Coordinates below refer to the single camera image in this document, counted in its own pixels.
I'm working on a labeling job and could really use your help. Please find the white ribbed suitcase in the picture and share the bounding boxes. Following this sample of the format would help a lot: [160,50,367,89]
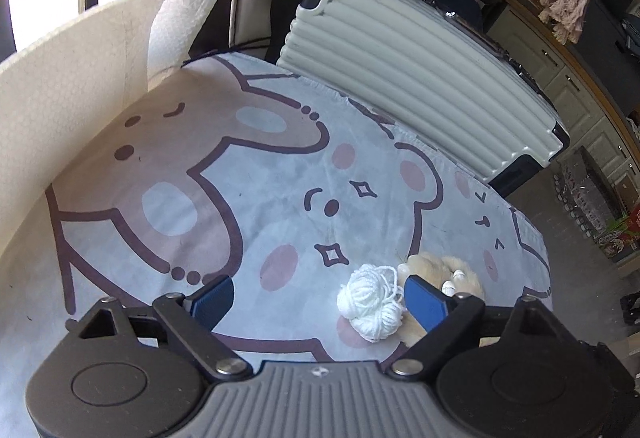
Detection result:
[267,0,571,186]

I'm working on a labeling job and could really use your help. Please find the green carton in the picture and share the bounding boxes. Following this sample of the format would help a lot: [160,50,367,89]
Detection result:
[595,213,631,245]

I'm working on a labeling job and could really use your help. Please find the white foam board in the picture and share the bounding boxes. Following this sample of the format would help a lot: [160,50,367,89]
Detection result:
[0,0,218,259]

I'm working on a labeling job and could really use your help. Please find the red carton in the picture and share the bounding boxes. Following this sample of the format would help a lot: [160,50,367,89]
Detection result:
[607,205,640,261]

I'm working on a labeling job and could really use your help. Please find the white yarn ball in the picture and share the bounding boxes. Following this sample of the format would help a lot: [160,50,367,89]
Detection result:
[337,263,405,344]

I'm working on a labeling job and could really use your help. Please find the bear printed blanket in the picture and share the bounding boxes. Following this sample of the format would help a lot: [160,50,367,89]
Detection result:
[0,52,553,438]

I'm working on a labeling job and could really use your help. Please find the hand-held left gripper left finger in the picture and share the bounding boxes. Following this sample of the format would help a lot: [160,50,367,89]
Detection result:
[65,275,253,381]

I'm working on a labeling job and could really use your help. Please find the beige plush bear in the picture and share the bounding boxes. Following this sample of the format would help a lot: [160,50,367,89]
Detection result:
[397,254,487,349]

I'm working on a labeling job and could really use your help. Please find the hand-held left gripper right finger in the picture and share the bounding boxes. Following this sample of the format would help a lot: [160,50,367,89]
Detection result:
[387,275,581,376]

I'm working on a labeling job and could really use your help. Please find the cream kitchen cabinet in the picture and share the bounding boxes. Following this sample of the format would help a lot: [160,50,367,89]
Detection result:
[487,0,640,179]

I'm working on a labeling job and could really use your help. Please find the black shoes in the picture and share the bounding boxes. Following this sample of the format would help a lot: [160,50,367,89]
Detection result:
[620,293,640,325]

